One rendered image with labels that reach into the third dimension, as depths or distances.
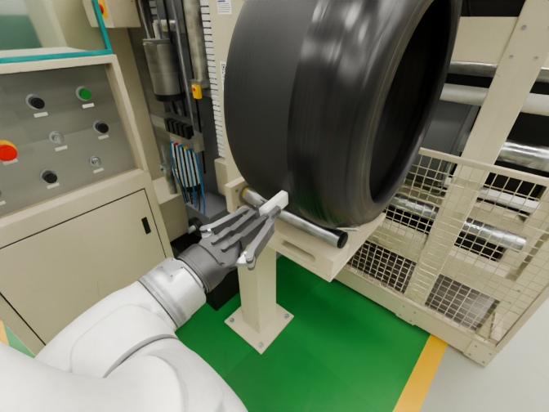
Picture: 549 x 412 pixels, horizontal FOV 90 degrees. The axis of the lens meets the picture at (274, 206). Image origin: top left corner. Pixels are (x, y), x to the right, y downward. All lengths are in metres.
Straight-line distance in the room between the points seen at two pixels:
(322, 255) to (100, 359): 0.51
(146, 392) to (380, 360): 1.40
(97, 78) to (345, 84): 0.79
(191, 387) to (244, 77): 0.44
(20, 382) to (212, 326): 1.43
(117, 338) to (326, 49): 0.44
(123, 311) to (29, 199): 0.72
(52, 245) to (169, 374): 0.85
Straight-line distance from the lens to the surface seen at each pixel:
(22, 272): 1.11
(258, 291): 1.29
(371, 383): 1.54
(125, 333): 0.38
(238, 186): 0.84
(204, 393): 0.30
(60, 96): 1.02
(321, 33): 0.46
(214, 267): 0.43
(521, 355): 1.95
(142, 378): 0.28
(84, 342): 0.40
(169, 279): 0.41
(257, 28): 0.53
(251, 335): 1.57
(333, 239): 0.70
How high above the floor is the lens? 1.36
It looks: 34 degrees down
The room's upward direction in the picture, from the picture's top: straight up
